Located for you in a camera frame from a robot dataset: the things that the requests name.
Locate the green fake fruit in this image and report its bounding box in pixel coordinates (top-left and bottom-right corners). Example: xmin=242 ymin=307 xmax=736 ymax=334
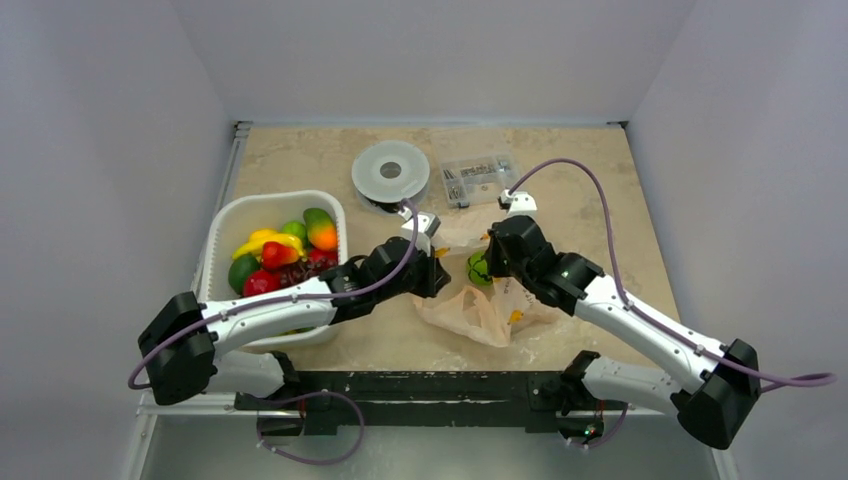
xmin=466 ymin=251 xmax=493 ymax=286

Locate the orange printed plastic bag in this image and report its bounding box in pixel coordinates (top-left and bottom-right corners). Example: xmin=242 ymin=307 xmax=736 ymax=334
xmin=413 ymin=206 xmax=564 ymax=347

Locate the green orange mango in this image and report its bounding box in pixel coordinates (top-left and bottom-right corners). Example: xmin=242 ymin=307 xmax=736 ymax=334
xmin=303 ymin=208 xmax=338 ymax=251

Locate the red orange fake fruit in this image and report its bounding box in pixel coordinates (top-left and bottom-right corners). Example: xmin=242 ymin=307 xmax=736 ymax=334
xmin=260 ymin=241 xmax=300 ymax=271

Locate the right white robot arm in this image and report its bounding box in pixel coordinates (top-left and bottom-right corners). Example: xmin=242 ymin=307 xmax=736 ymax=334
xmin=485 ymin=215 xmax=762 ymax=450

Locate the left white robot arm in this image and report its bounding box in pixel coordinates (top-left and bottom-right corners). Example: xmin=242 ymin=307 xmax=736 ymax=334
xmin=136 ymin=237 xmax=451 ymax=409

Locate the clear screw organizer box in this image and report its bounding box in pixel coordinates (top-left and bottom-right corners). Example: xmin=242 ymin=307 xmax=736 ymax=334
xmin=430 ymin=128 xmax=522 ymax=209

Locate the red apple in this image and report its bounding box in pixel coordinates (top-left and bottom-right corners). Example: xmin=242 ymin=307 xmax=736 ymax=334
xmin=308 ymin=248 xmax=338 ymax=267

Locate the grey filament spool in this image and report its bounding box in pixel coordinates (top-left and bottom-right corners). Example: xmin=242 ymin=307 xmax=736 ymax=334
xmin=351 ymin=140 xmax=430 ymax=215

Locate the red purple grape bunch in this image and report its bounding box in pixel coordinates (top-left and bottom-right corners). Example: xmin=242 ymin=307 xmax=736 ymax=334
xmin=276 ymin=259 xmax=338 ymax=288

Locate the small green lime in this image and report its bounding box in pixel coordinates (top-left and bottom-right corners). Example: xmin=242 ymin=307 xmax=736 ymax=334
xmin=280 ymin=220 xmax=308 ymax=244

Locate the red strawberry fruit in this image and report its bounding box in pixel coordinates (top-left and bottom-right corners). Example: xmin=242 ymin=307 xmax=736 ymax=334
xmin=242 ymin=269 xmax=281 ymax=297

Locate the yellow banana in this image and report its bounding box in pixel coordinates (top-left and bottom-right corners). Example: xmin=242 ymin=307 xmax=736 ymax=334
xmin=231 ymin=232 xmax=307 ymax=260

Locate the white plastic basket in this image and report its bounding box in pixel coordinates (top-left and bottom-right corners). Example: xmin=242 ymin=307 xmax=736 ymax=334
xmin=197 ymin=190 xmax=348 ymax=316

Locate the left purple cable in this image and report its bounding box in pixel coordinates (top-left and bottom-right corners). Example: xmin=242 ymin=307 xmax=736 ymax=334
xmin=127 ymin=198 xmax=421 ymax=391

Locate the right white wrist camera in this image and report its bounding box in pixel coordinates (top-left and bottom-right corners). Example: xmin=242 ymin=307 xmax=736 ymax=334
xmin=498 ymin=189 xmax=538 ymax=217

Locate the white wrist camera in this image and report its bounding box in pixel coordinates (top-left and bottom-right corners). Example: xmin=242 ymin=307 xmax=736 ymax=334
xmin=398 ymin=206 xmax=441 ymax=257
xmin=498 ymin=189 xmax=538 ymax=217

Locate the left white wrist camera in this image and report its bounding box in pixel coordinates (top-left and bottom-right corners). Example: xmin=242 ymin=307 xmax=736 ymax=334
xmin=398 ymin=206 xmax=441 ymax=257

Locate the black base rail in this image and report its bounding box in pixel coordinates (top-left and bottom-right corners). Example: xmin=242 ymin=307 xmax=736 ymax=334
xmin=234 ymin=359 xmax=624 ymax=443

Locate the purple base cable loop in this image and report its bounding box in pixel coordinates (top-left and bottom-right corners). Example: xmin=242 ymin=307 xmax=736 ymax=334
xmin=255 ymin=386 xmax=369 ymax=465

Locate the aluminium frame rail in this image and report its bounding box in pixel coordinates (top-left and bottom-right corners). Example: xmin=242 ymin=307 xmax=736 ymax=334
xmin=117 ymin=120 xmax=254 ymax=480

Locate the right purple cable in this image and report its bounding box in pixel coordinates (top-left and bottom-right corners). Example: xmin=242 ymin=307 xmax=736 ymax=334
xmin=506 ymin=158 xmax=838 ymax=394

